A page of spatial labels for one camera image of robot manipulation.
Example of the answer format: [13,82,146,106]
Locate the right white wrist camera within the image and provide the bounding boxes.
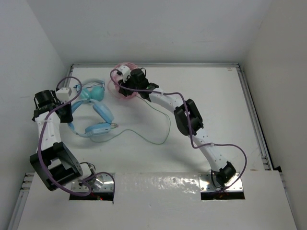
[117,65,131,82]

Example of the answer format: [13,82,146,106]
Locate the pink headphones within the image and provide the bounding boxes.
[107,62,139,99]

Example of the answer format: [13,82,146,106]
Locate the left aluminium frame rail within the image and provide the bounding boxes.
[56,65,73,91]

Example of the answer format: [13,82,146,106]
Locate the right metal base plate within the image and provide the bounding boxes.
[199,172,245,192]

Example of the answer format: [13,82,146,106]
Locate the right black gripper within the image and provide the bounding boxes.
[118,73,141,96]

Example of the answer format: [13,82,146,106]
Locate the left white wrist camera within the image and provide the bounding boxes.
[56,87,71,103]

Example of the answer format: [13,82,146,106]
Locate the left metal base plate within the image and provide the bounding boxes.
[71,173,114,193]

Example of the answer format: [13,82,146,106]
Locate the metal base plate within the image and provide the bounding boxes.
[71,173,114,193]
[199,172,245,192]

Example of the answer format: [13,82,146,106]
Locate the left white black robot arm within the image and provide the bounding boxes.
[30,90,91,191]

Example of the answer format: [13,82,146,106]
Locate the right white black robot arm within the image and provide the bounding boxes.
[112,67,236,190]

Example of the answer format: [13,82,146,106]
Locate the right aluminium frame rail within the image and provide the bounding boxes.
[237,66,273,171]

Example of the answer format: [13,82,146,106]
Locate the light blue headphones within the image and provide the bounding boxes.
[68,99,118,138]

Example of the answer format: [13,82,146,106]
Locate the green headphone cable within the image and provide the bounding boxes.
[92,97,171,146]

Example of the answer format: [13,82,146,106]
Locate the teal headphones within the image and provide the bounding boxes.
[74,79,105,101]

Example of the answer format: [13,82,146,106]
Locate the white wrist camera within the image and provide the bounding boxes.
[117,65,131,82]
[56,87,71,103]

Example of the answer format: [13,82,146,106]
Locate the aluminium frame rail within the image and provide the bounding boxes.
[71,63,240,68]
[56,65,73,91]
[237,66,273,171]

